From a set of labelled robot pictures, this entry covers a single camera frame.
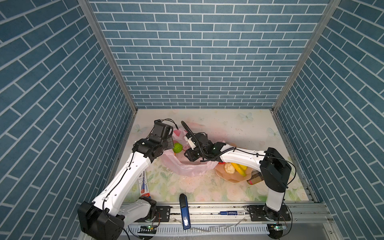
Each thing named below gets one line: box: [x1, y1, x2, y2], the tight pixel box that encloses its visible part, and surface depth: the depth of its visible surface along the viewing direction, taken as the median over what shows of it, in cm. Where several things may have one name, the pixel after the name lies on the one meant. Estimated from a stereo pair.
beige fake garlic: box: [224, 162, 236, 174], surface depth 86 cm
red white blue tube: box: [138, 170, 151, 199], surface depth 83 cm
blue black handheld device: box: [179, 193, 191, 230], surface depth 73 cm
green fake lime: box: [173, 142, 183, 154], surface depth 94 cm
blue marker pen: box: [218, 211, 250, 216], surface depth 75 cm
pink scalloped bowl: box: [215, 162, 253, 184], surface depth 85 cm
